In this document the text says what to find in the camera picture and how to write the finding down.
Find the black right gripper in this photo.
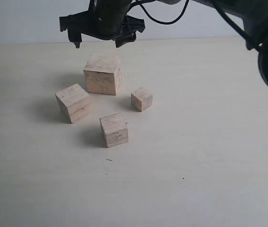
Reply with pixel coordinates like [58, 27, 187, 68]
[59, 0, 145, 49]

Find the second largest wooden cube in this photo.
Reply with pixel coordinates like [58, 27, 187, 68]
[55, 84, 92, 123]

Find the third largest wooden cube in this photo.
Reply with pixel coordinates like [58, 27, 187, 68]
[99, 113, 129, 148]

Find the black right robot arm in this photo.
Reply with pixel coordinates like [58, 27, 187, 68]
[59, 0, 268, 86]

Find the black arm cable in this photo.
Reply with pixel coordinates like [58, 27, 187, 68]
[128, 0, 266, 54]

